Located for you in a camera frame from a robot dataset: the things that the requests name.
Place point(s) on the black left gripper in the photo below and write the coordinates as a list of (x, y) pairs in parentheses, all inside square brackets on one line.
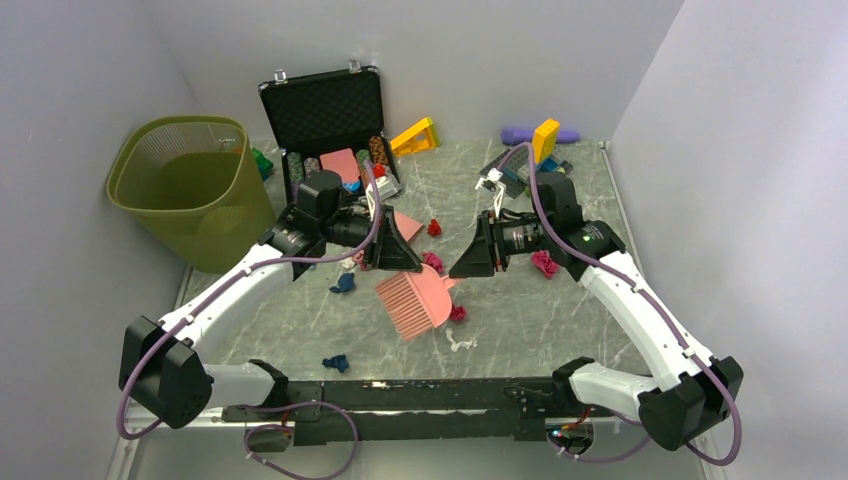
[(388, 250)]

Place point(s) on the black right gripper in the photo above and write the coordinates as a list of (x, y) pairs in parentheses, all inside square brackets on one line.
[(487, 250)]

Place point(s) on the pink hand brush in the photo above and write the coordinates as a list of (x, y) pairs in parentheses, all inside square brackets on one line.
[(417, 302)]

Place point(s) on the pink plastic dustpan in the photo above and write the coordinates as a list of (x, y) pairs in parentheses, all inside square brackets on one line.
[(407, 227)]

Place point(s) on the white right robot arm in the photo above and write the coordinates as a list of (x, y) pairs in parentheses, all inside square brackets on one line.
[(687, 391)]

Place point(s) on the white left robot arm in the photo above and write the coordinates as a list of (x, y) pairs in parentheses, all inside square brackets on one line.
[(162, 367)]

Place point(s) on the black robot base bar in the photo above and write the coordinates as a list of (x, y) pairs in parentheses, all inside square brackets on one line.
[(522, 408)]

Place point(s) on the red paper scrap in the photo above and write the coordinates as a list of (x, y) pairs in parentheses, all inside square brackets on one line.
[(434, 229)]

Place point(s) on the dark blue paper scrap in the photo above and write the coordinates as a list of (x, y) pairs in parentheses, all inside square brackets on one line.
[(345, 284), (339, 363)]

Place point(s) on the grey toy brick baseplate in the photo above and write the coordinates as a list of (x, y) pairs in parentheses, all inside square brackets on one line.
[(515, 173)]

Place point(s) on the yellow toy brick wedge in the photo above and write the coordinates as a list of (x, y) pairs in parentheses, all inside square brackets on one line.
[(421, 136)]

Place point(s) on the purple cylinder toy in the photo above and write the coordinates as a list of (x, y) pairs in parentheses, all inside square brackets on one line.
[(513, 136)]

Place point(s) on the black poker chip case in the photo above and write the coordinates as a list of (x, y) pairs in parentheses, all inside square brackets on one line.
[(324, 112)]

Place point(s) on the green blue toy bricks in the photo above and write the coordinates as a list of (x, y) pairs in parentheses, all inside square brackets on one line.
[(264, 164)]

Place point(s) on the olive green waste basket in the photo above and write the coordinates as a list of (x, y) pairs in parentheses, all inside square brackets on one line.
[(192, 181)]

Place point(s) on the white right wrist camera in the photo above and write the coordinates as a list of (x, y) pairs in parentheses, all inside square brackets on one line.
[(492, 182)]

